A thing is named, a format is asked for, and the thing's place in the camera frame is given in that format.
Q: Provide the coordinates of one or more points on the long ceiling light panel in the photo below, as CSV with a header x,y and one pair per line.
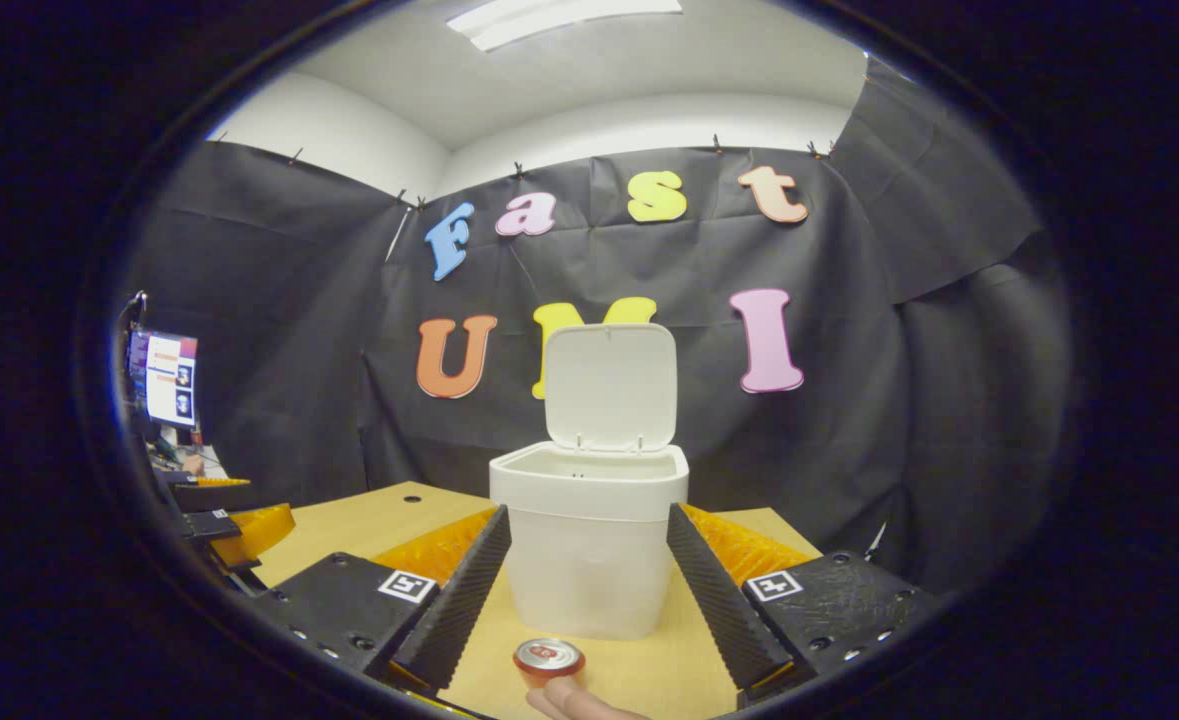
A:
x,y
559,20

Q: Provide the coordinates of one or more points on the black backdrop cloth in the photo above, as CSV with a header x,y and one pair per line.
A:
x,y
749,450

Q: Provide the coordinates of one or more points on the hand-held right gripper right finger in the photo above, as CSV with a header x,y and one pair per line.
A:
x,y
719,600

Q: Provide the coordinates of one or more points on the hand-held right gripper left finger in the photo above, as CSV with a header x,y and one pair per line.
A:
x,y
449,610

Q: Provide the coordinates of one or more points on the white desktop garbage bin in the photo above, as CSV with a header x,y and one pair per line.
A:
x,y
589,580

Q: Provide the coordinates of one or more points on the computer monitor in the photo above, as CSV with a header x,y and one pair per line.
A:
x,y
167,380

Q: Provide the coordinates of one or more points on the wooden desktop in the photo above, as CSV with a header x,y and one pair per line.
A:
x,y
389,520

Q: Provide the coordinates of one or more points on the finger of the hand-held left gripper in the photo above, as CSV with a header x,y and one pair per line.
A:
x,y
204,525
209,495

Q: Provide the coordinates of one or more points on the red pop can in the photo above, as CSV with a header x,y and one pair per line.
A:
x,y
549,658

